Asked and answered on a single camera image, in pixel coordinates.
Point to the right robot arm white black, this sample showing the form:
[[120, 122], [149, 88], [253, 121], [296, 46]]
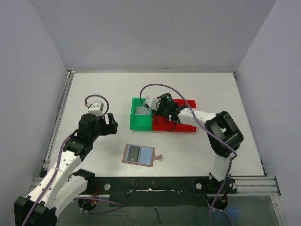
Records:
[[224, 135]]

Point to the red plastic bin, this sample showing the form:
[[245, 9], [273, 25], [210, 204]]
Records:
[[161, 123], [181, 127]]

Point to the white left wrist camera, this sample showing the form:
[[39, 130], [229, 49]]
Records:
[[96, 108]]

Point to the green plastic bin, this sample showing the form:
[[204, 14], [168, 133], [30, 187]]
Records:
[[139, 122]]

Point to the aluminium rail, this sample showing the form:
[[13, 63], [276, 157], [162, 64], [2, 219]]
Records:
[[257, 186], [58, 119]]

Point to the aluminium left rail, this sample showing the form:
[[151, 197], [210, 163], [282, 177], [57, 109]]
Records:
[[58, 119]]

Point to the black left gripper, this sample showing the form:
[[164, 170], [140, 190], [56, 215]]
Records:
[[108, 129]]

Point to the silver grey card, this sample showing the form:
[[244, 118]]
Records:
[[141, 110]]

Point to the red plastic right bin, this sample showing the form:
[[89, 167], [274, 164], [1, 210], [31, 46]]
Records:
[[181, 127]]

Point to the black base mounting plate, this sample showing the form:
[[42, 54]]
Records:
[[160, 191]]

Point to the aluminium front rail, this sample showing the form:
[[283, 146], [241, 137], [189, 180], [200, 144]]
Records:
[[257, 186]]

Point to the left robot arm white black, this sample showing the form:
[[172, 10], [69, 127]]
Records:
[[43, 205]]

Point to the red plastic middle bin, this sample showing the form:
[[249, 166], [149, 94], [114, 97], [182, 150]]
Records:
[[161, 123]]

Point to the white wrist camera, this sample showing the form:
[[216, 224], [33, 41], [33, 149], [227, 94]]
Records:
[[96, 108], [151, 103]]

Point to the brown leather card holder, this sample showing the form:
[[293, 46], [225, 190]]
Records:
[[146, 156]]

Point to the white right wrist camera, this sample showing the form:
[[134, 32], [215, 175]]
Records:
[[151, 103]]

